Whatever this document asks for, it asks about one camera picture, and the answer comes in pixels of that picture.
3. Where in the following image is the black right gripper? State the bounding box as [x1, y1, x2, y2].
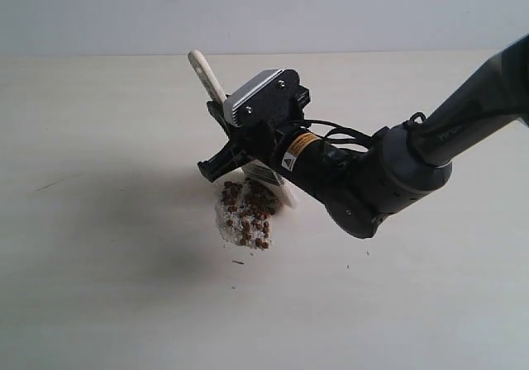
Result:
[198, 84, 355, 205]

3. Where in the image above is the white paint brush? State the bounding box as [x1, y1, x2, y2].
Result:
[186, 50, 299, 209]

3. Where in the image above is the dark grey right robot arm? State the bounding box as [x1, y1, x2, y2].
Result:
[198, 37, 528, 239]

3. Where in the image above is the pile of brown beans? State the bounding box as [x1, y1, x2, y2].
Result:
[215, 178, 283, 250]

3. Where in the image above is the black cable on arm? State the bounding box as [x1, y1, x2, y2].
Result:
[303, 112, 427, 154]

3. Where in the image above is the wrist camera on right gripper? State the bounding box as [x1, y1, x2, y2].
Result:
[222, 69, 300, 128]

